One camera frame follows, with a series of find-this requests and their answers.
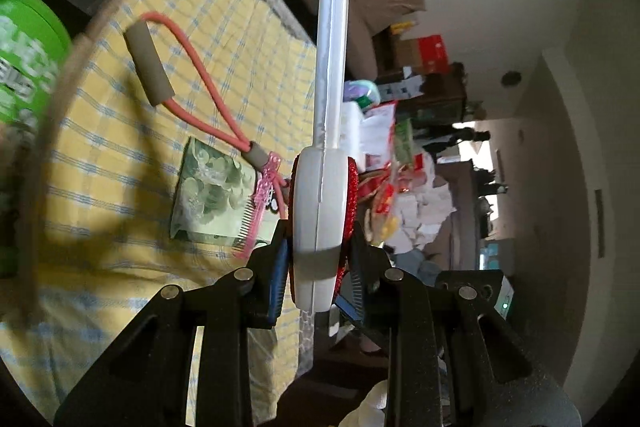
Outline white red lint brush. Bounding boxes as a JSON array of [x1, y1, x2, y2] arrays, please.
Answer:
[[292, 0, 349, 313]]

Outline yellow plaid tablecloth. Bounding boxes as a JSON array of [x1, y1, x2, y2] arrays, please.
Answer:
[[1, 0, 316, 419]]

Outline white tissue pack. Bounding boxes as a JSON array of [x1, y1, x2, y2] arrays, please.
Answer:
[[340, 102, 363, 161]]

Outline pink comb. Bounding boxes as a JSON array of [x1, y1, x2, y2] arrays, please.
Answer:
[[235, 143, 288, 259]]

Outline red resistance band grey handles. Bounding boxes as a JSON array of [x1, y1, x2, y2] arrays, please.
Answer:
[[122, 11, 292, 223]]

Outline green snack can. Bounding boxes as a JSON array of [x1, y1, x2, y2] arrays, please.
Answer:
[[0, 0, 72, 131]]

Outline red box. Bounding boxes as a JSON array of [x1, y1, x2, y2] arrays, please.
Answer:
[[397, 35, 449, 74]]

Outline green floral packet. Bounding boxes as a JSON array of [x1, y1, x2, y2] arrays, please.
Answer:
[[169, 136, 260, 251]]

